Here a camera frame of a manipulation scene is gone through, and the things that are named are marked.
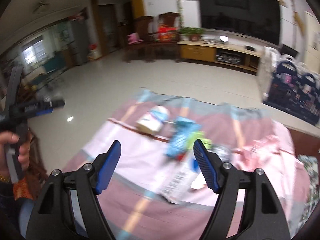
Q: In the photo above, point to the person left hand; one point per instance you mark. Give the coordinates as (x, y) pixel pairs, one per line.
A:
(23, 158)

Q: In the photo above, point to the pink plaid tablecloth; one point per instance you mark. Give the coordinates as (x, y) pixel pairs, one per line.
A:
(158, 192)

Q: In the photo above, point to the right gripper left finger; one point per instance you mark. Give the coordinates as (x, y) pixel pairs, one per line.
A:
(52, 215)

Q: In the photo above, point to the white standing air conditioner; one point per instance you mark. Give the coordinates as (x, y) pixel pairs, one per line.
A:
(311, 54)

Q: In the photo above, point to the blue textured cloth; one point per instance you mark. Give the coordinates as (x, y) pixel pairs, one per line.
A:
(178, 144)

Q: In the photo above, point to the white striped paper cup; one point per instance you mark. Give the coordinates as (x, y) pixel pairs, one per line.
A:
(152, 121)

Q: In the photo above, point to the right wooden armchair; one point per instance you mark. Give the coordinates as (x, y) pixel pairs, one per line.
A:
(171, 19)

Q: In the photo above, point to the white navy baby fence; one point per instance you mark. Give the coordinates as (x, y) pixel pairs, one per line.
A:
(288, 85)

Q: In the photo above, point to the wooden armchair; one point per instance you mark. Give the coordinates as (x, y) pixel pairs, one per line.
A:
(142, 28)
(171, 19)

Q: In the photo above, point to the wooden tv cabinet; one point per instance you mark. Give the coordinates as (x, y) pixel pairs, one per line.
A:
(225, 55)

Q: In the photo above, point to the potted green plant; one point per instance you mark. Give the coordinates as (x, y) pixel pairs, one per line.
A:
(192, 33)

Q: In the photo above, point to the pink toy on chair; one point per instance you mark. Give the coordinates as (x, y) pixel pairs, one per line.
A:
(134, 38)

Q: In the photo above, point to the red gift box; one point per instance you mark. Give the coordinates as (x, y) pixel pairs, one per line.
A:
(167, 34)

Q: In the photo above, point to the left wooden armchair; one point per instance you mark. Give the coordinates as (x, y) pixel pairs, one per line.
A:
(142, 28)

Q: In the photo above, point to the white blue ointment box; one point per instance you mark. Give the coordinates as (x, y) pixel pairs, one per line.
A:
(187, 177)

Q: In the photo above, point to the large black television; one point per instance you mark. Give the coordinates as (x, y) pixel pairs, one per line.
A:
(255, 18)

